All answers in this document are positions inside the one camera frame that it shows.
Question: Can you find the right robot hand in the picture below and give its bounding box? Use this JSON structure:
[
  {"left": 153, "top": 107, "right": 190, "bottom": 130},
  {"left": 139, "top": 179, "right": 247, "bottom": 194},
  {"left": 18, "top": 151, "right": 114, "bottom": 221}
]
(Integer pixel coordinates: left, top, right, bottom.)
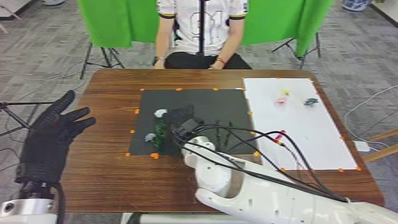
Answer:
[{"left": 162, "top": 105, "right": 199, "bottom": 128}]

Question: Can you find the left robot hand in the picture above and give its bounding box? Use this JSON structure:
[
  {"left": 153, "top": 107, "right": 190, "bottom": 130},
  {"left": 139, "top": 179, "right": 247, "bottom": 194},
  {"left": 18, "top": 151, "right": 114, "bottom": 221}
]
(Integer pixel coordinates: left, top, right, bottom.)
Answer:
[{"left": 14, "top": 89, "right": 98, "bottom": 185}]

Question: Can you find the dark mat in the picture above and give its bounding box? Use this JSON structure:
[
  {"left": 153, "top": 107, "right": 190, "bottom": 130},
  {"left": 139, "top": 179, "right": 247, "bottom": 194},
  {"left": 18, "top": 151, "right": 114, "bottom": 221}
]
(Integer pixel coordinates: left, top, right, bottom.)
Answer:
[{"left": 128, "top": 88, "right": 261, "bottom": 157}]

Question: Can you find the person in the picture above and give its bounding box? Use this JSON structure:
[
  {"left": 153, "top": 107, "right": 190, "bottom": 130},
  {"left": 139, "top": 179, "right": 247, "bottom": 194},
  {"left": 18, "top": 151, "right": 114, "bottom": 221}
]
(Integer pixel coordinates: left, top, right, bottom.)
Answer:
[{"left": 151, "top": 0, "right": 254, "bottom": 71}]

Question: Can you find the white flower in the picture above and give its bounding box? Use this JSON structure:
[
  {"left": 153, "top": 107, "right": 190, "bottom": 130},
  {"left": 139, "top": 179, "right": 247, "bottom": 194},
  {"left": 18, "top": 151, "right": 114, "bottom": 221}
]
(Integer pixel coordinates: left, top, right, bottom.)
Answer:
[{"left": 153, "top": 108, "right": 171, "bottom": 149}]

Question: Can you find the green sprig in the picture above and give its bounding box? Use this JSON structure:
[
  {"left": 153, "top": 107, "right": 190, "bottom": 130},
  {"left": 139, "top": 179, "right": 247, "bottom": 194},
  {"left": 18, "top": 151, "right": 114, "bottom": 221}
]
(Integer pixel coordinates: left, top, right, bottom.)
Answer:
[{"left": 213, "top": 120, "right": 237, "bottom": 148}]

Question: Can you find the white sheet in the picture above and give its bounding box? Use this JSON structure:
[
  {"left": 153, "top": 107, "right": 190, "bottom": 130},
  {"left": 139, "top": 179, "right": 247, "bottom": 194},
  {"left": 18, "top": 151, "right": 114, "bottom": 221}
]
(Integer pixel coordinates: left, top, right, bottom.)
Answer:
[{"left": 242, "top": 77, "right": 361, "bottom": 171}]

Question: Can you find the black tripod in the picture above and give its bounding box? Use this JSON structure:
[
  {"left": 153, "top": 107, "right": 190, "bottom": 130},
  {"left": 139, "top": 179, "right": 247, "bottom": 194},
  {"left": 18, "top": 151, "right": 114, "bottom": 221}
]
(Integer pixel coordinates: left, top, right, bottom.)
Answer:
[
  {"left": 270, "top": 31, "right": 325, "bottom": 70},
  {"left": 78, "top": 42, "right": 126, "bottom": 80}
]

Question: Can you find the blue flower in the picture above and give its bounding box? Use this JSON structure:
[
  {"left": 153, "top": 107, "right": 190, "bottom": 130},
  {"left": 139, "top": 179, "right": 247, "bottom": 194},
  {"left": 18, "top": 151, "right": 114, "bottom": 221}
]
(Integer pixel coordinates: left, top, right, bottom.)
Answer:
[{"left": 302, "top": 97, "right": 322, "bottom": 107}]

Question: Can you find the black stand pole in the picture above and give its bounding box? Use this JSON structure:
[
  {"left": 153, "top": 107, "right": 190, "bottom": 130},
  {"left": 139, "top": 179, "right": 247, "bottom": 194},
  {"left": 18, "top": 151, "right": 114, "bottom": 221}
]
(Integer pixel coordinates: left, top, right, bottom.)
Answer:
[{"left": 197, "top": 0, "right": 210, "bottom": 57}]

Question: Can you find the pale grey bar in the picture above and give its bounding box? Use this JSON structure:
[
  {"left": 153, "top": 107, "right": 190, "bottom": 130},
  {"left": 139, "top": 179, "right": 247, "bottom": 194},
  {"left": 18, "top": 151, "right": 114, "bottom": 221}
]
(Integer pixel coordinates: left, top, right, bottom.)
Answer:
[{"left": 119, "top": 213, "right": 238, "bottom": 224}]

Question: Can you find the white power adapter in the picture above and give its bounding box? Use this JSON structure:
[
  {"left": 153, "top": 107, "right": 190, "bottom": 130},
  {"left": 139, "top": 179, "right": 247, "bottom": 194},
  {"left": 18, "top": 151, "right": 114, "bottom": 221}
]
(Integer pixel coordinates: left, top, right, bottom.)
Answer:
[{"left": 352, "top": 140, "right": 373, "bottom": 153}]

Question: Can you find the wooden chair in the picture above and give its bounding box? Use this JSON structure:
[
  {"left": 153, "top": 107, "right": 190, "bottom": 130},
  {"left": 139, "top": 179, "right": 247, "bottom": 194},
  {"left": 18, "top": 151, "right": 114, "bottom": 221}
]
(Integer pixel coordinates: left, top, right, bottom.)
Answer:
[{"left": 359, "top": 128, "right": 398, "bottom": 164}]

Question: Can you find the blue and white vase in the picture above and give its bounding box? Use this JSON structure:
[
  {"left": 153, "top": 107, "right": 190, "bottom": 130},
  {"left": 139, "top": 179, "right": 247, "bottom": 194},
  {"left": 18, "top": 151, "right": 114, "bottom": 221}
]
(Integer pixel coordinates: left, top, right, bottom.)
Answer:
[{"left": 341, "top": 0, "right": 373, "bottom": 13}]

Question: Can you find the black cable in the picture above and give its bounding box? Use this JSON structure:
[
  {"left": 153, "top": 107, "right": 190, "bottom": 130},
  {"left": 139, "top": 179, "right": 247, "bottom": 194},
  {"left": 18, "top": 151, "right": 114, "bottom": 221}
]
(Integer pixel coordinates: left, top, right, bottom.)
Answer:
[{"left": 171, "top": 123, "right": 352, "bottom": 203}]

